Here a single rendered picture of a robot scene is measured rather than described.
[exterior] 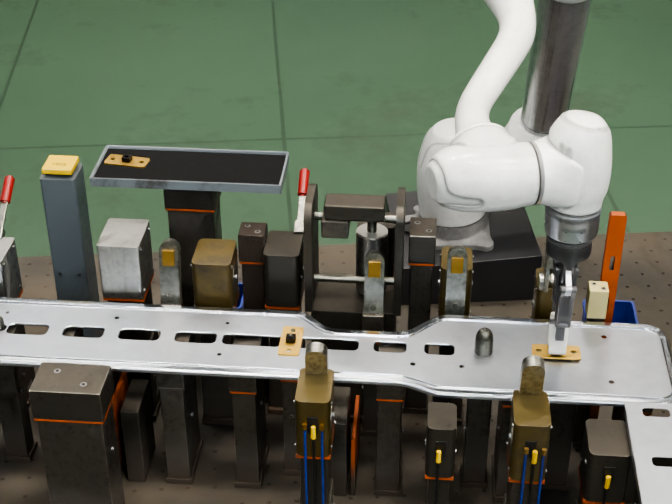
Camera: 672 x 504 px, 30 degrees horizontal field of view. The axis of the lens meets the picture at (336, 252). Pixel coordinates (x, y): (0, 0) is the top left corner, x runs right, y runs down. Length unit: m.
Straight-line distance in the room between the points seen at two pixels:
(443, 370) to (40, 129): 3.38
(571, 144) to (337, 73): 3.76
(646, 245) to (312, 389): 1.32
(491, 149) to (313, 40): 4.10
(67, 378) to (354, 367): 0.48
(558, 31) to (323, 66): 3.27
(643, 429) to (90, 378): 0.91
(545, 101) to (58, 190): 1.02
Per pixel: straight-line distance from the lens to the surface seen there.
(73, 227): 2.53
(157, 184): 2.39
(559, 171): 1.95
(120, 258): 2.31
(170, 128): 5.20
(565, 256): 2.05
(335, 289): 2.40
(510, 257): 2.81
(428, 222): 2.32
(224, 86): 5.55
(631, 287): 2.97
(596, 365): 2.20
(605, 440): 2.08
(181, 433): 2.31
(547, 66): 2.59
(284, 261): 2.30
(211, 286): 2.31
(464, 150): 1.93
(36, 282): 2.99
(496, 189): 1.92
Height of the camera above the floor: 2.31
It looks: 32 degrees down
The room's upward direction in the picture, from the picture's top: straight up
